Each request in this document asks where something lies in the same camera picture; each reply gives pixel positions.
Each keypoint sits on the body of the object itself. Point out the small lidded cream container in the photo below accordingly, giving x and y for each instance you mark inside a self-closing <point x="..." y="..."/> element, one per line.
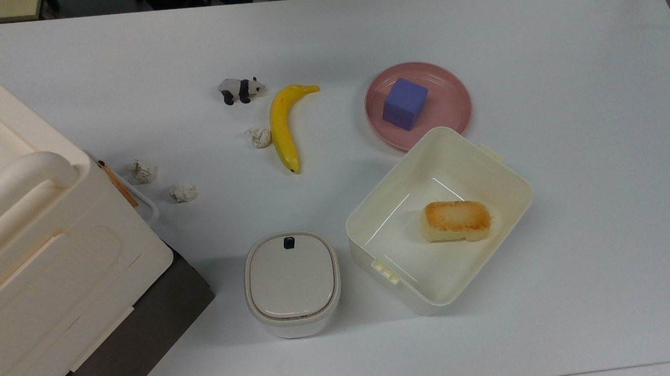
<point x="292" y="283"/>

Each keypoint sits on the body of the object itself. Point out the pink plate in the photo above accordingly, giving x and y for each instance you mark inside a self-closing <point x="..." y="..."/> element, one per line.
<point x="452" y="99"/>

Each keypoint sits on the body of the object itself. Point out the crumpled white paper ball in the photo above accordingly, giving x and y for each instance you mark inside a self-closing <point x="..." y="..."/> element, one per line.
<point x="183" y="191"/>
<point x="260" y="137"/>
<point x="142" y="171"/>

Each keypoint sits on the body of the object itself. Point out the panda toy figure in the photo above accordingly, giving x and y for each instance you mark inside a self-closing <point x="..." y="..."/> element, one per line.
<point x="240" y="88"/>

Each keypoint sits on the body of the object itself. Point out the yellow banana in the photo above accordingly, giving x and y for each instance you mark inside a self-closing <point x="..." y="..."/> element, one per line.
<point x="282" y="127"/>

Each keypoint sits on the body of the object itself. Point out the cream open plastic container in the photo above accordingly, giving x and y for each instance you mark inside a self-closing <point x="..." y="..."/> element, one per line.
<point x="406" y="207"/>

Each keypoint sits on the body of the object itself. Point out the purple cube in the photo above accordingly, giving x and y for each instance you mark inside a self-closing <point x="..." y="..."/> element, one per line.
<point x="404" y="103"/>

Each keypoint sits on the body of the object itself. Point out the toasted bread piece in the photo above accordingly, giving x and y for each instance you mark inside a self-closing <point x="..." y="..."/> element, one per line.
<point x="457" y="221"/>

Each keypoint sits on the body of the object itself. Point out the orange tag strip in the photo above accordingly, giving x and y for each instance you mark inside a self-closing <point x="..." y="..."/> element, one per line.
<point x="118" y="185"/>

